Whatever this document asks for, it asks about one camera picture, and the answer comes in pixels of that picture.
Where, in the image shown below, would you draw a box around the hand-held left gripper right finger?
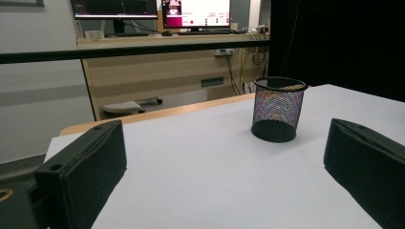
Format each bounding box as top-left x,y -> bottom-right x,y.
323,117 -> 405,229

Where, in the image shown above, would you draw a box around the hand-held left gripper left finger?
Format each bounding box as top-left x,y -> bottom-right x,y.
33,119 -> 128,229

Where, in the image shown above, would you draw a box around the black mesh pen holder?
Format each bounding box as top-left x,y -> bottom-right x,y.
250,75 -> 309,143

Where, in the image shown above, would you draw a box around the grey chair base with casters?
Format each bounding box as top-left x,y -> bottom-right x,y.
101,97 -> 164,115

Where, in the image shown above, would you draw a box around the beige office desk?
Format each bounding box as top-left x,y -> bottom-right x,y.
76,32 -> 271,121

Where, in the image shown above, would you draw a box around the white table cover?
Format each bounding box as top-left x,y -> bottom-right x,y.
44,83 -> 405,229

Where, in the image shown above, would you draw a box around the black curtain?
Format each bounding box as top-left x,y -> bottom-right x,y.
269,0 -> 405,103

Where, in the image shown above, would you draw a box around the clear plastic container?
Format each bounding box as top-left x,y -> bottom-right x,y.
84,30 -> 105,41

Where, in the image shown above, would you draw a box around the computer monitor with dark screen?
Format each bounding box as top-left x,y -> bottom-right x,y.
70,0 -> 160,35

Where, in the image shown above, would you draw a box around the black keyboard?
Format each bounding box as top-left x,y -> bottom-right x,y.
177,29 -> 233,36

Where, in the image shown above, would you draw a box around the white power strip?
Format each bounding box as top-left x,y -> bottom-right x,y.
213,48 -> 237,57

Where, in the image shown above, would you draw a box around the computer monitor with bright screen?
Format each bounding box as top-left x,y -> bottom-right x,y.
160,0 -> 232,31

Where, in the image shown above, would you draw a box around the black hanging cables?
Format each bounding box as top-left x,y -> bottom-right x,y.
222,49 -> 244,96

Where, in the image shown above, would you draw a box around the dark picture frame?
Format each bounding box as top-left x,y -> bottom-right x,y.
0,0 -> 45,8

